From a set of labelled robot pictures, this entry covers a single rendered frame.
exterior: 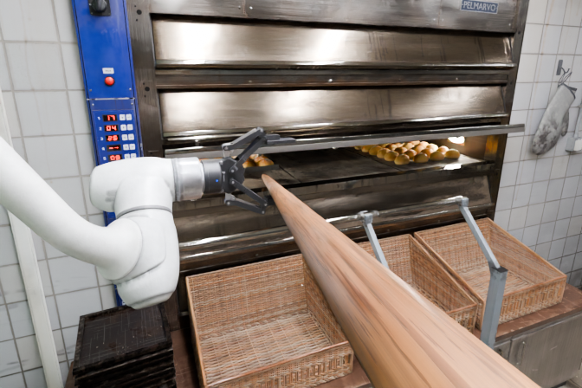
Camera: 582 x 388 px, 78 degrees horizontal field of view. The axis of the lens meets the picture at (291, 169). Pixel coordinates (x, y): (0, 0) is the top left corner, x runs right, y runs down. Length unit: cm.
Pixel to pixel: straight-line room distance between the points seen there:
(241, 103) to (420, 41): 92
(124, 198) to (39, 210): 17
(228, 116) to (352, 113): 57
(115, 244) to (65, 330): 117
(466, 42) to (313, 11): 85
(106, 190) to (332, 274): 62
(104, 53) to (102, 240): 89
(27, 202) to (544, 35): 242
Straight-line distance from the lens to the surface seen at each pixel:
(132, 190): 72
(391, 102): 181
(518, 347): 212
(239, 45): 148
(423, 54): 189
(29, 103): 149
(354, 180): 177
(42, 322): 175
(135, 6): 145
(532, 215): 281
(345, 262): 16
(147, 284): 66
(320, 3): 163
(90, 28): 142
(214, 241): 119
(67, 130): 148
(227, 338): 171
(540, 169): 272
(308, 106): 159
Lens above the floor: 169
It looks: 15 degrees down
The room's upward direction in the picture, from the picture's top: straight up
